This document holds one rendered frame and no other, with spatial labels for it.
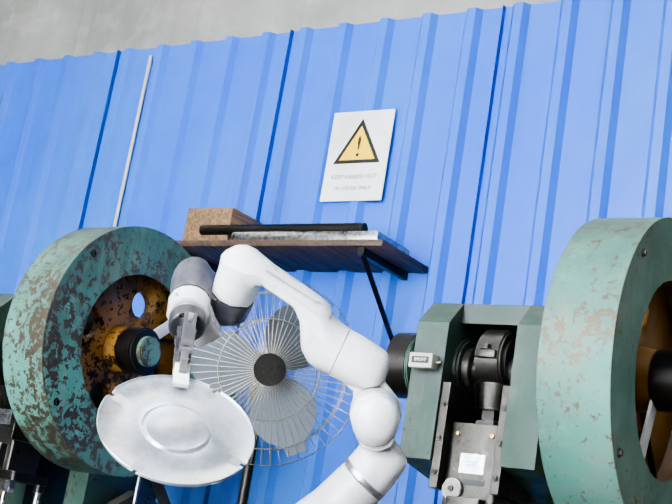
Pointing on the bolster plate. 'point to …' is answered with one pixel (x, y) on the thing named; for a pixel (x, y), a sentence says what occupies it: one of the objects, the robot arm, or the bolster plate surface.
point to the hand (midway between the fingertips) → (180, 378)
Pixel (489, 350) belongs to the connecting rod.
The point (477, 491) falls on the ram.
